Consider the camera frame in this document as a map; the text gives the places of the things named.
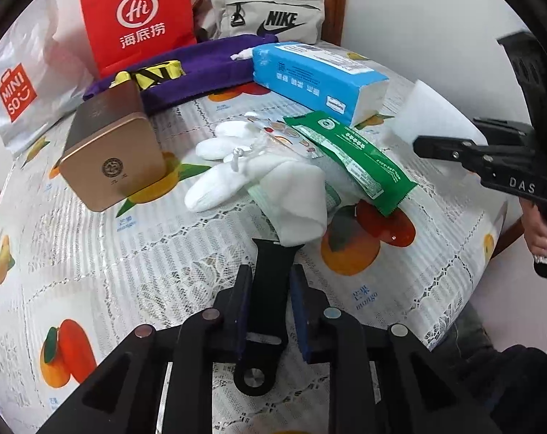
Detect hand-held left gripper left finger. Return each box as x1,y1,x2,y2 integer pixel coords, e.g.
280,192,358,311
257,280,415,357
38,263,256,434

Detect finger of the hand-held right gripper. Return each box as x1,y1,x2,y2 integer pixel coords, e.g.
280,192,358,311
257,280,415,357
413,135,492,175
474,118,534,144

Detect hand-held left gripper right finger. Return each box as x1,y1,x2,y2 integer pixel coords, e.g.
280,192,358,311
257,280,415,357
289,263,503,434

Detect black watch strap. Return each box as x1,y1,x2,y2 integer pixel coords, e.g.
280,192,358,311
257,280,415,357
234,237,306,397

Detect white sponge block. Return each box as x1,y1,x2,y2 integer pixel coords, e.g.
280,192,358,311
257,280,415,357
388,79,488,163

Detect green tissue packet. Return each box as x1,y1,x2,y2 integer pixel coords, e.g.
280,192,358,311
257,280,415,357
283,111,418,218

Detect blue tissue pack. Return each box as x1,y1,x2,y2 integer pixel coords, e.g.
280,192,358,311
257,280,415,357
251,42,389,128

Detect orange print snack packet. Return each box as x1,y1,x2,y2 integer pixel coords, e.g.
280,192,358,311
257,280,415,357
249,115,322,161

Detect person's right hand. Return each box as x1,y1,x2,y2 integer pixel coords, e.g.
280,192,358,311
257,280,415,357
521,198,547,264

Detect dark green gold tin box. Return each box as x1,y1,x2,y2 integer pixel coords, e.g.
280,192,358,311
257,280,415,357
58,80,168,212

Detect person's dark trousers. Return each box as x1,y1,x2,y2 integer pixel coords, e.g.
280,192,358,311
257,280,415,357
429,298,547,434

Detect grey waist bag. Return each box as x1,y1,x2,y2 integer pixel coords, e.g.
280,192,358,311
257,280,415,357
192,0,325,46

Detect purple towel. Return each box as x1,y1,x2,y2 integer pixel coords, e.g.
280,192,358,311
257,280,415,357
82,33,279,116

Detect white plastic shopping bag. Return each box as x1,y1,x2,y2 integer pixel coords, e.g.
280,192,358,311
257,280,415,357
0,0,100,154

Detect brown wooden door frame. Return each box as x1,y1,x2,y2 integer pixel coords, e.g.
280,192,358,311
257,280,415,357
324,0,350,46

